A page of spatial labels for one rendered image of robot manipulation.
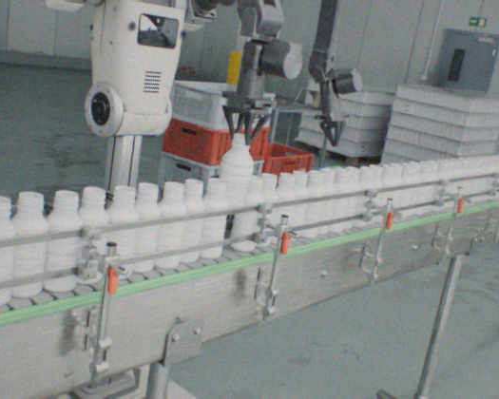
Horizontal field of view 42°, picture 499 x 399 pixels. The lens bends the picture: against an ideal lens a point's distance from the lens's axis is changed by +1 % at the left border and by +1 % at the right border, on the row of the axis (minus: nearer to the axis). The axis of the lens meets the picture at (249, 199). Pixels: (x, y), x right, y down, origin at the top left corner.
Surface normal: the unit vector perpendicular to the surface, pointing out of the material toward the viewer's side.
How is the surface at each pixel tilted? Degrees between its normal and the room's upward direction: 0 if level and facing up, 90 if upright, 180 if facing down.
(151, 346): 90
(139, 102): 90
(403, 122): 90
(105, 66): 101
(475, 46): 90
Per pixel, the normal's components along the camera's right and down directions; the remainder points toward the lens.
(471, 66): -0.66, 0.08
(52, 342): 0.73, 0.29
